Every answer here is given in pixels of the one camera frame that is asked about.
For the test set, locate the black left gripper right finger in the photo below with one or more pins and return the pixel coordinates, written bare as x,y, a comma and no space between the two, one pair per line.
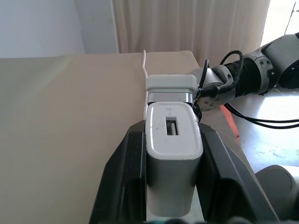
224,182

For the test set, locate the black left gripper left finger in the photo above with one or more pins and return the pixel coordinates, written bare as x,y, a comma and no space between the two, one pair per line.
123,177

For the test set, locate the white USB charger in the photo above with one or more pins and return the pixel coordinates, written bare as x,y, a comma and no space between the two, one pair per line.
172,168

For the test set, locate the orange strip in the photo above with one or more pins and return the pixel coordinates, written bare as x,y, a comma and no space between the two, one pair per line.
231,121

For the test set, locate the white power strip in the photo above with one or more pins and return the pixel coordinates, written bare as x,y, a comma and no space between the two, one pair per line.
171,80

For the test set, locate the silver robot body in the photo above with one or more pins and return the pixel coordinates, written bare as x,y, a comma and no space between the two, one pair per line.
280,186

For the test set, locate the beige curtain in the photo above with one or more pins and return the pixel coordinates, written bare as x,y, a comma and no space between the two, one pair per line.
187,23

